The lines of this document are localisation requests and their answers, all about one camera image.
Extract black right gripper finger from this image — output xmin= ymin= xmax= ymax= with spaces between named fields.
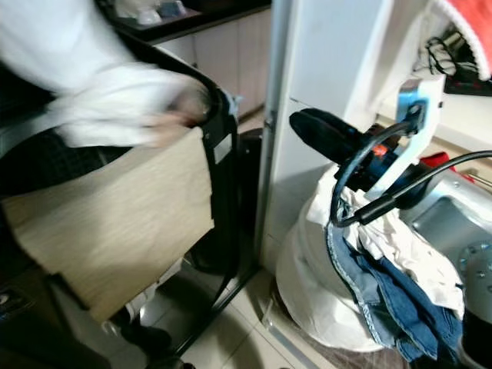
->
xmin=291 ymin=119 xmax=366 ymax=166
xmin=291 ymin=108 xmax=376 ymax=151

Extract beige cloth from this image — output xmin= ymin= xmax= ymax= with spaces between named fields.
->
xmin=12 ymin=127 xmax=214 ymax=324

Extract black washing machine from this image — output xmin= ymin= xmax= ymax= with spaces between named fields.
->
xmin=0 ymin=31 xmax=262 ymax=369

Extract person's hand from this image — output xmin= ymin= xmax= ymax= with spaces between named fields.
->
xmin=158 ymin=83 xmax=215 ymax=147

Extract white cabinet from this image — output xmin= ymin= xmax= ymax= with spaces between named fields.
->
xmin=258 ymin=0 xmax=492 ymax=270

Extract cream garment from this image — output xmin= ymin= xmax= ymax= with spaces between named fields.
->
xmin=307 ymin=165 xmax=466 ymax=316

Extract black bin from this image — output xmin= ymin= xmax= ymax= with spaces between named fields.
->
xmin=192 ymin=129 xmax=264 ymax=278

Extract perforated washer drum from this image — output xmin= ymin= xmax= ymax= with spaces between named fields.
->
xmin=4 ymin=127 xmax=124 ymax=197

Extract light wooden base cabinet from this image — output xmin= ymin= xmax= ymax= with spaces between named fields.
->
xmin=161 ymin=12 xmax=271 ymax=116

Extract blue jeans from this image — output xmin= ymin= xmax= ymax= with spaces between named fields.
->
xmin=324 ymin=223 xmax=466 ymax=367

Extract white laundry basket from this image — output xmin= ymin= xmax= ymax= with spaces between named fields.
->
xmin=275 ymin=184 xmax=470 ymax=356

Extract red cloth with white trim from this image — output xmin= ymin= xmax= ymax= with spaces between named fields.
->
xmin=430 ymin=0 xmax=492 ymax=81

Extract dark counter top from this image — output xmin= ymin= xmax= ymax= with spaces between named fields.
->
xmin=100 ymin=0 xmax=271 ymax=45

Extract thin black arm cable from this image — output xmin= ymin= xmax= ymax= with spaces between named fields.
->
xmin=329 ymin=114 xmax=425 ymax=228

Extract black cable with plug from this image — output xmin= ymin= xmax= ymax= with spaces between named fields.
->
xmin=341 ymin=150 xmax=492 ymax=228

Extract grey metal door frame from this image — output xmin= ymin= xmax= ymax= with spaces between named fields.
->
xmin=255 ymin=0 xmax=297 ymax=247

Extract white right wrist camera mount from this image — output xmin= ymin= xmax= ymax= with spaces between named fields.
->
xmin=365 ymin=77 xmax=447 ymax=201

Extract black cable bundle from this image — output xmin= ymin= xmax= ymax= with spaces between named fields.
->
xmin=419 ymin=27 xmax=479 ymax=81

